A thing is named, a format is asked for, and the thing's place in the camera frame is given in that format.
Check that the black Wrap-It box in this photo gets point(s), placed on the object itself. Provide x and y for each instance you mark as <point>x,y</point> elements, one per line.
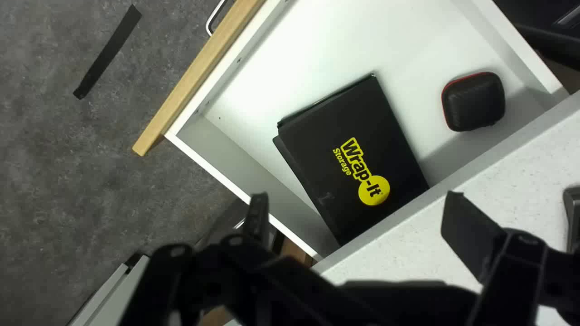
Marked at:
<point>350,156</point>

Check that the lower cabinet drawer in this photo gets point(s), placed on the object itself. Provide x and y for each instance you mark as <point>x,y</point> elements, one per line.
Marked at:
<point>112,290</point>

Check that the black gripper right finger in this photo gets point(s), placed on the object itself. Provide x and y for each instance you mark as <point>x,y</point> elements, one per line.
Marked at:
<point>482,241</point>

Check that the white cabinet body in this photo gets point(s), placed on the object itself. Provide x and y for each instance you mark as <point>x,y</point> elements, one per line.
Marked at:
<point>531,174</point>

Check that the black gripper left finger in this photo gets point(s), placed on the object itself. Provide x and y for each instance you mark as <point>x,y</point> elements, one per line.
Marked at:
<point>241,272</point>

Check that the long black tape strip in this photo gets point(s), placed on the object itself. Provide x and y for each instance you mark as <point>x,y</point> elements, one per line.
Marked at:
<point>109,51</point>

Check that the small black case red trim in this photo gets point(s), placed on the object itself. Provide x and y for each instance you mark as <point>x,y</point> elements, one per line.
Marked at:
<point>471,102</point>

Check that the white drawer with wood front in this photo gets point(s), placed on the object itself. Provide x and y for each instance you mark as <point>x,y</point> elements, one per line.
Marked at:
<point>313,55</point>

